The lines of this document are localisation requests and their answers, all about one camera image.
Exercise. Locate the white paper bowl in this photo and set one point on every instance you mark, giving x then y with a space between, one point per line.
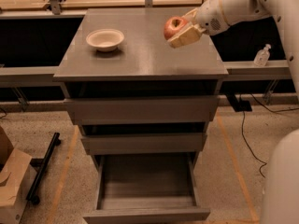
105 40

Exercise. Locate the red apple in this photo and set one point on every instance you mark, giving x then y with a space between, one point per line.
173 26

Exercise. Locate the grey metal rail frame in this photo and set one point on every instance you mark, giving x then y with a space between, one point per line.
31 73

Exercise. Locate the grey top drawer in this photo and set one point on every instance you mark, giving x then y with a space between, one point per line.
138 110

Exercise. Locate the grey open bottom drawer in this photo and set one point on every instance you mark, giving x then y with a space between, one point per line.
146 189

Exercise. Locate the black floor power box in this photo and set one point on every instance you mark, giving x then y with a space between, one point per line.
237 103

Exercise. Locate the grey drawer cabinet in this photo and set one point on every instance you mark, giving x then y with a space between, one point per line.
129 92

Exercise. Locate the clear sanitizer pump bottle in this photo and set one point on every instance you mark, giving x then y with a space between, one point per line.
262 56

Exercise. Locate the brown cardboard box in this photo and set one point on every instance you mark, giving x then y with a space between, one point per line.
16 178

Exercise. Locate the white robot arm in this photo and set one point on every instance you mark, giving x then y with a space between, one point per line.
281 188

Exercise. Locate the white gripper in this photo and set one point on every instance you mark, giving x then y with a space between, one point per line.
209 18

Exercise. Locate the black metal bar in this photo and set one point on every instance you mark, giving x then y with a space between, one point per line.
40 166

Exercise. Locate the grey middle drawer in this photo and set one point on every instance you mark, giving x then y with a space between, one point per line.
144 143

